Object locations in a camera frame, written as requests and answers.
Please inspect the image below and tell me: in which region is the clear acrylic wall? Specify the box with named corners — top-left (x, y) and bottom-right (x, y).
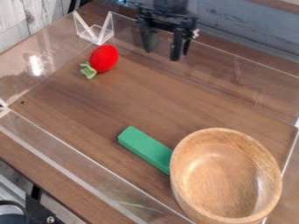
top-left (113, 13), bottom-right (299, 125)
top-left (0, 108), bottom-right (195, 224)
top-left (0, 13), bottom-right (94, 109)

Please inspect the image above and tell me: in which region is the clear acrylic left wall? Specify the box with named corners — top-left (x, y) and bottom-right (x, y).
top-left (0, 13), bottom-right (94, 109)

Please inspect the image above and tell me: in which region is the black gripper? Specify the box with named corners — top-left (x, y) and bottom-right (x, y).
top-left (138, 6), bottom-right (201, 61)

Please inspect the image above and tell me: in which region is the clear acrylic back wall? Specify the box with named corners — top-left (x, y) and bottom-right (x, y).
top-left (113, 13), bottom-right (299, 125)

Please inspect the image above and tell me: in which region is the green rectangular block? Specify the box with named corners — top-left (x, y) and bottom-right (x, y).
top-left (118, 126), bottom-right (174, 175)

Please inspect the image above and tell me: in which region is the clear acrylic front wall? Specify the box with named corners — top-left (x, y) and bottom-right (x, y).
top-left (0, 108), bottom-right (195, 224)

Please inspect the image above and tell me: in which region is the red plush strawberry toy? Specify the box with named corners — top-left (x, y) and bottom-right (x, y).
top-left (79, 45), bottom-right (119, 80)

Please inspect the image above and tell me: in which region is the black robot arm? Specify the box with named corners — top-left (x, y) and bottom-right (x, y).
top-left (137, 0), bottom-right (201, 61)

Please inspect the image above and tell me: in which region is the wooden bowl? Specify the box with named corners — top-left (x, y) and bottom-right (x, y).
top-left (170, 128), bottom-right (284, 224)

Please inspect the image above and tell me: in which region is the black clamp with screw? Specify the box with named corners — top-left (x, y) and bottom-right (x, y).
top-left (0, 186), bottom-right (66, 224)

